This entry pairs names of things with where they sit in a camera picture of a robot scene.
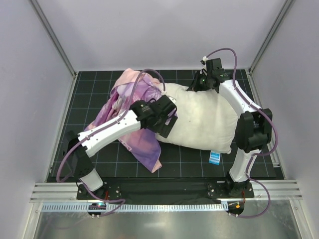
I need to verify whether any white pillow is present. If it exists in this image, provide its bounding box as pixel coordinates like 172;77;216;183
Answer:
156;83;238;154

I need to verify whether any aluminium frame post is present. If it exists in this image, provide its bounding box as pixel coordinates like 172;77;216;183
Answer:
248;0;296;73
28;0;76;78

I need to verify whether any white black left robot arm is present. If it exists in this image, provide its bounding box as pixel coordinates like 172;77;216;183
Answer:
62;95;177;200

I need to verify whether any black gridded work mat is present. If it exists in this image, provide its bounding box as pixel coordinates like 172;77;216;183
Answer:
47;69;284;182

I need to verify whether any left aluminium frame post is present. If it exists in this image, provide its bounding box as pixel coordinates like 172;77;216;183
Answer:
28;0;76;78

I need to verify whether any pink purple printed pillowcase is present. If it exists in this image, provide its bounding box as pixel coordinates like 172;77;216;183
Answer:
85;68;166;173

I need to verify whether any blue white pillow label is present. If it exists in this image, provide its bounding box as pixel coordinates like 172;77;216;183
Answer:
209;151;221;165

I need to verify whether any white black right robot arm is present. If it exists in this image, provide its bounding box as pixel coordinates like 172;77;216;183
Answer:
189;57;272;198

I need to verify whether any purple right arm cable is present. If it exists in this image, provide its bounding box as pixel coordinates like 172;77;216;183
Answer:
205;48;280;220

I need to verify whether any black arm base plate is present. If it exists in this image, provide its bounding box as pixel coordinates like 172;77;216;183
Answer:
77;177;255;204

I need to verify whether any slotted grey cable duct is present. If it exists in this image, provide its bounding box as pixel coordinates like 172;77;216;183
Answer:
41;202;228;213

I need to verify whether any right aluminium frame post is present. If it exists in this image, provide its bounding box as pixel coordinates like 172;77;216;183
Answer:
248;0;296;73

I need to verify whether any left aluminium rail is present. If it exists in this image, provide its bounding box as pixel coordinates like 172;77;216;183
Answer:
30;183;78;203

